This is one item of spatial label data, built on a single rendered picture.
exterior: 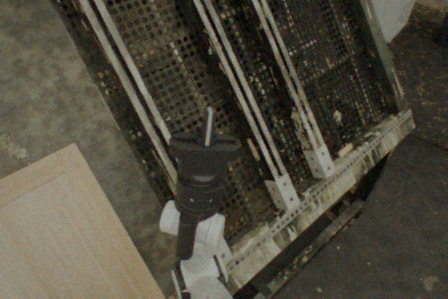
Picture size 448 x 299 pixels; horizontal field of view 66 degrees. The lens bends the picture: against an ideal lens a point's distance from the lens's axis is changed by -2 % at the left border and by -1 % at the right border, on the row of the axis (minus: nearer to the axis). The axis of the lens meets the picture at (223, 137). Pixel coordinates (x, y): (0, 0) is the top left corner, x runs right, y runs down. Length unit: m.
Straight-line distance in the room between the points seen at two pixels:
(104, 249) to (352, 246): 1.68
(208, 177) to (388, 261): 1.93
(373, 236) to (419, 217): 0.38
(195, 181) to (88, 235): 0.53
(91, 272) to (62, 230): 0.15
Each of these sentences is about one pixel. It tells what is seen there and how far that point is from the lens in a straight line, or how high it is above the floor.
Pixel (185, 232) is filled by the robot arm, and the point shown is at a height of 1.45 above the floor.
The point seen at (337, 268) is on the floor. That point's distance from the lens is 2.31.
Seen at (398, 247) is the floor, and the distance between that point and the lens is 2.51.
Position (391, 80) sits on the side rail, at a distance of 1.85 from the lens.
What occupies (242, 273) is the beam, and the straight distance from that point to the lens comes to 1.27.
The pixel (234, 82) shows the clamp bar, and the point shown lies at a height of 1.32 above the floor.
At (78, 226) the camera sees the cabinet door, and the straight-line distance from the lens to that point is 1.06.
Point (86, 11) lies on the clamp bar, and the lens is 1.06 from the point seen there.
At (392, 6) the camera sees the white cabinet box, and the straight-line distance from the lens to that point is 4.30.
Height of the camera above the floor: 2.01
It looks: 45 degrees down
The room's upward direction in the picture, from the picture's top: straight up
